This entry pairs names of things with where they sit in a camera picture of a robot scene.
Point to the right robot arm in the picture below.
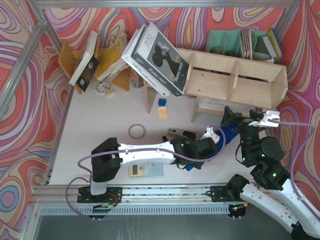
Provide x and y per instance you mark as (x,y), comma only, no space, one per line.
(293,210)

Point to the yellow wooden book stand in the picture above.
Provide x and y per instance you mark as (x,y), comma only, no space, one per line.
(67,60)

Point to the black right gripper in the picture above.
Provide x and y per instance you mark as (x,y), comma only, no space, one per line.
(244,121)

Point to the white paperback book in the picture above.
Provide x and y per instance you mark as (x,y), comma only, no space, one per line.
(127,56)

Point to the blue microfiber duster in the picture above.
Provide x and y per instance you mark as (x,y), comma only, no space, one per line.
(223,142)

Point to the yellow grey calculator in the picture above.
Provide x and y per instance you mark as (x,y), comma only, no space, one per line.
(146,170)

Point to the pens cup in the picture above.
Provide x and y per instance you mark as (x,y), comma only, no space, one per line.
(135,79)

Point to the blue eraser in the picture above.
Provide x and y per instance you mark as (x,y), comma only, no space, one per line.
(162,102)

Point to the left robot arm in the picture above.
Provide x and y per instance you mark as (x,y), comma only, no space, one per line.
(108,157)

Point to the beige tape roll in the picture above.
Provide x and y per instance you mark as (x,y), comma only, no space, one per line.
(136,131)

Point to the teal desk organizer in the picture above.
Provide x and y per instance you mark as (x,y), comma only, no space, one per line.
(247,44)

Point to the yellow books stack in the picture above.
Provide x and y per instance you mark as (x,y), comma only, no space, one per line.
(110,60)

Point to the black cover book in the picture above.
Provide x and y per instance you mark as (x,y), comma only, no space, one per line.
(86,63)

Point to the Twins story book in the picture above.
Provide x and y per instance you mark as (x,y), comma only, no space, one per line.
(161,60)

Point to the black aluminium rail base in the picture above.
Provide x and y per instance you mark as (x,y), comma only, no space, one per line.
(117,194)

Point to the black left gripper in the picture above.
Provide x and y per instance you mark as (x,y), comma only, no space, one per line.
(219,144)

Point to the silver black stapler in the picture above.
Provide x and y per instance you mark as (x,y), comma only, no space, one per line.
(179,133)

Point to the blue bound notebook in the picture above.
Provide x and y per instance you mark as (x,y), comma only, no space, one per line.
(275,43)

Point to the light wooden bookshelf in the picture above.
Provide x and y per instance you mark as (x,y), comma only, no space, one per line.
(257,84)

